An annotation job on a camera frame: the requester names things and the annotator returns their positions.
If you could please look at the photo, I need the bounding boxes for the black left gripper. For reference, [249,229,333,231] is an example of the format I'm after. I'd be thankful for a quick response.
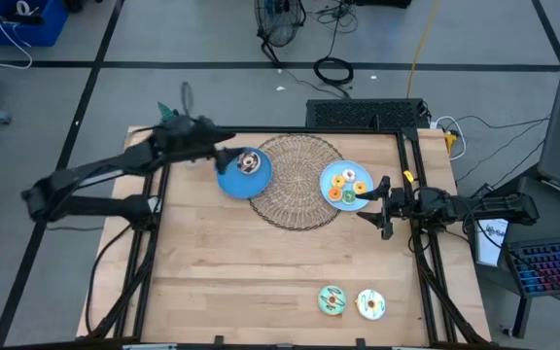
[156,114,245,176]

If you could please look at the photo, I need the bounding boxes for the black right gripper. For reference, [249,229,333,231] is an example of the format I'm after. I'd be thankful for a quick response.
[356,174,415,241]

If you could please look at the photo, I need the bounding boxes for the large chocolate donut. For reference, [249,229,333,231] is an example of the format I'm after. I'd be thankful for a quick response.
[236,151,263,176]

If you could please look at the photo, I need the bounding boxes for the large white iced donut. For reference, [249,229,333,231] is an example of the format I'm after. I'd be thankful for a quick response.
[355,288,387,322]

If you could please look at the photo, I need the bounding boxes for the light blue plate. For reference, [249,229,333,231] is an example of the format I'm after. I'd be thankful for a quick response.
[319,159,375,213]

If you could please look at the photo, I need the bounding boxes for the dark blue plate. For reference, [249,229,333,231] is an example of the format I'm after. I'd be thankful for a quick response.
[217,145,274,200]

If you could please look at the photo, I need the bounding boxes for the green plant in white pot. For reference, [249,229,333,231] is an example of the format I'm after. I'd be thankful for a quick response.
[157,100,180,123]

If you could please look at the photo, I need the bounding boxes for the round woven placemat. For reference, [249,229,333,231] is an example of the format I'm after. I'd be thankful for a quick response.
[247,133,345,231]

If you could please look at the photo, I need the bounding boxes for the black computer case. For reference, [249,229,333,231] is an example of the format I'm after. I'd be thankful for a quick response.
[305,98,431,131]

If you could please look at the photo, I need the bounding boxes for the yellow plug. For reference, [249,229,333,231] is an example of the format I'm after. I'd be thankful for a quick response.
[442,130,458,155]

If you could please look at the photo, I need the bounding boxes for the large mint green donut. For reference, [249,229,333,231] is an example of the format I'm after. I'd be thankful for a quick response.
[317,285,348,316]

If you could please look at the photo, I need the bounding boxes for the white paper sheet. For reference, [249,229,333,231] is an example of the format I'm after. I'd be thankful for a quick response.
[473,218,508,267]

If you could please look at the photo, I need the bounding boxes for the black floor fan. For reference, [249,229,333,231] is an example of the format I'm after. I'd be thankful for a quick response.
[253,0,308,67]

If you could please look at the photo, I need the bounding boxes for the black desk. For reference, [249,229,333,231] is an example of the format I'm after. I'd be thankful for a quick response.
[473,174,560,341]

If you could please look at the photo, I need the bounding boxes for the backlit black keyboard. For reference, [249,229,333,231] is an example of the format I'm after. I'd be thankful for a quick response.
[506,235,560,298]

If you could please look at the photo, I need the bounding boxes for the blue plastic bin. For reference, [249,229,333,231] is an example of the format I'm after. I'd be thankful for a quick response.
[0,0,70,49]

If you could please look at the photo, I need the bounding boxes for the black aluminium table frame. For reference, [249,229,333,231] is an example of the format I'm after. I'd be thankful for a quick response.
[85,124,493,350]

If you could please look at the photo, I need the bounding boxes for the white cable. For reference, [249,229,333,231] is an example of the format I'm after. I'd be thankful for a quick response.
[433,115,469,161]
[0,0,34,70]

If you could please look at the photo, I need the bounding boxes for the coiled black cable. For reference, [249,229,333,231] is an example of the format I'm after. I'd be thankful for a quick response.
[313,56,355,88]

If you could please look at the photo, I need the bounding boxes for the tangled black floor cables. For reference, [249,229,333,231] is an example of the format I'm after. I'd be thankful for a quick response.
[306,0,360,60]

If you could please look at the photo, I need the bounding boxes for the yellow cable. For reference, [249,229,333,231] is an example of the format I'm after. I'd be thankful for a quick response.
[405,0,442,98]

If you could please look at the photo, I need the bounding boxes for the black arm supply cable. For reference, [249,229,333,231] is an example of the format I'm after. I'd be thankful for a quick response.
[85,226,134,336]

